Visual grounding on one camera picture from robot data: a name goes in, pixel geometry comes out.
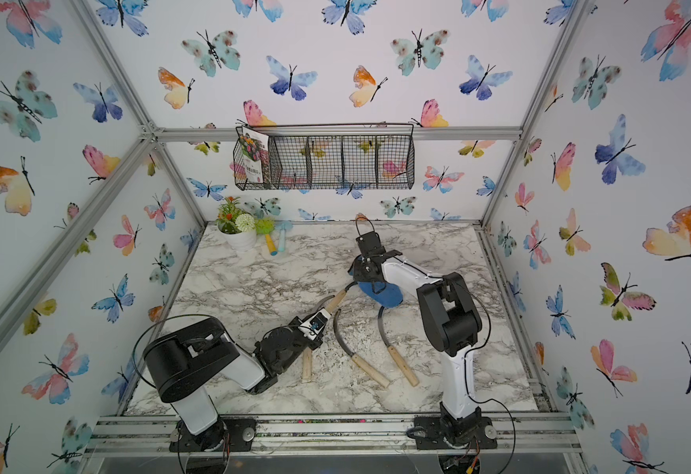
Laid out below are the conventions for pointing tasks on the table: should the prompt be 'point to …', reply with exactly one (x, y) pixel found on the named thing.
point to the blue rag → (382, 293)
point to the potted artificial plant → (237, 228)
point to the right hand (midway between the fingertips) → (362, 269)
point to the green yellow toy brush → (267, 226)
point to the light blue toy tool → (283, 225)
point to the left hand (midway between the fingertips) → (327, 310)
